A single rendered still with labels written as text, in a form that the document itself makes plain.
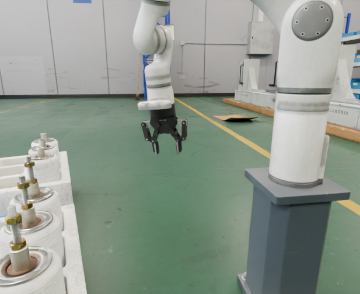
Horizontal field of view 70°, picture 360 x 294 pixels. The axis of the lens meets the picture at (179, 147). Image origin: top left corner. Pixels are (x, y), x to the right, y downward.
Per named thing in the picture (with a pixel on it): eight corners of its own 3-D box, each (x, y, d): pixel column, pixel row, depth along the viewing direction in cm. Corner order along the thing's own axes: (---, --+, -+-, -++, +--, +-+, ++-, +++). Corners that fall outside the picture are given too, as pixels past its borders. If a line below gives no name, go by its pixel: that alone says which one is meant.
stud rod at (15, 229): (14, 259, 34) (4, 208, 32) (17, 255, 35) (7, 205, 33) (23, 258, 35) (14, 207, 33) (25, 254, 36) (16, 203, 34)
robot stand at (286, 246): (289, 272, 68) (303, 165, 61) (327, 322, 54) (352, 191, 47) (236, 279, 66) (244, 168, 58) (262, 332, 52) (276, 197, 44)
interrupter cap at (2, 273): (-23, 295, 31) (-24, 290, 31) (0, 254, 38) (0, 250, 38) (46, 282, 33) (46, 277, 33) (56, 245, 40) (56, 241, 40)
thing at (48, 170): (63, 199, 94) (57, 151, 90) (64, 210, 86) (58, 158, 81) (34, 204, 91) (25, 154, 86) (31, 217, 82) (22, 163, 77)
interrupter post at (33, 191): (32, 194, 57) (30, 180, 56) (43, 195, 57) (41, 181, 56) (25, 199, 55) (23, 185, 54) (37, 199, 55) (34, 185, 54)
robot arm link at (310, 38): (351, -17, 38) (333, 102, 42) (342, 0, 46) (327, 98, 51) (283, -8, 41) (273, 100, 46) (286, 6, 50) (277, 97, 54)
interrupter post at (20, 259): (9, 275, 34) (4, 254, 33) (15, 263, 36) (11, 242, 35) (30, 272, 35) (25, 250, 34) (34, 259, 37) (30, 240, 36)
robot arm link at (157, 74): (164, 82, 78) (141, 87, 72) (157, 26, 73) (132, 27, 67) (181, 82, 74) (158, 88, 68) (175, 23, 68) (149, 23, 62)
